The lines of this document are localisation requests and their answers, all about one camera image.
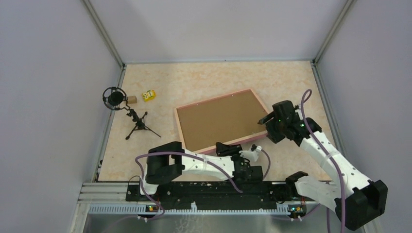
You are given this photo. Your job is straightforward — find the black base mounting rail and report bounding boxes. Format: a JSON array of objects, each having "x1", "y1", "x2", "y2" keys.
[{"x1": 125, "y1": 181, "x2": 310, "y2": 210}]

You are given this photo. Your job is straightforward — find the yellow toy cube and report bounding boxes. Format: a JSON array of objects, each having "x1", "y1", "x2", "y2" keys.
[{"x1": 142, "y1": 90, "x2": 156, "y2": 102}]

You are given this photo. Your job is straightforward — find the white cable duct strip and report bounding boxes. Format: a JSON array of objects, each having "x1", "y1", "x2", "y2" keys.
[{"x1": 88, "y1": 201, "x2": 291, "y2": 215}]

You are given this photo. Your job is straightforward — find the black microphone on tripod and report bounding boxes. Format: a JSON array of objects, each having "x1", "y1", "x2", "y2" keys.
[{"x1": 102, "y1": 86, "x2": 161, "y2": 140}]

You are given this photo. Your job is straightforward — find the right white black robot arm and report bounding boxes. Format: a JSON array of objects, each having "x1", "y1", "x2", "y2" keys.
[{"x1": 258, "y1": 100, "x2": 388, "y2": 231}]

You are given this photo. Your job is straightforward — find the brown cardboard backing board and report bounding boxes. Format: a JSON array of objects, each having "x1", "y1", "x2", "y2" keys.
[{"x1": 176, "y1": 90, "x2": 268, "y2": 151}]

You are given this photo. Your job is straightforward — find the small wooden block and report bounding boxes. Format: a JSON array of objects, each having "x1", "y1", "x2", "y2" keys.
[{"x1": 127, "y1": 96, "x2": 137, "y2": 104}]

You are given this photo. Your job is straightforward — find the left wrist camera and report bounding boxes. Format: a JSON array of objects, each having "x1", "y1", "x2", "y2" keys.
[{"x1": 240, "y1": 144, "x2": 262, "y2": 162}]

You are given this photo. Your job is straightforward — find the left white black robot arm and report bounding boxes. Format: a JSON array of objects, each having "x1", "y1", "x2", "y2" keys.
[{"x1": 136, "y1": 141, "x2": 267, "y2": 201}]

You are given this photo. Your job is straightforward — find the pink wooden picture frame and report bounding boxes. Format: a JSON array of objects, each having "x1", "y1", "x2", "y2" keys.
[{"x1": 173, "y1": 88, "x2": 272, "y2": 155}]

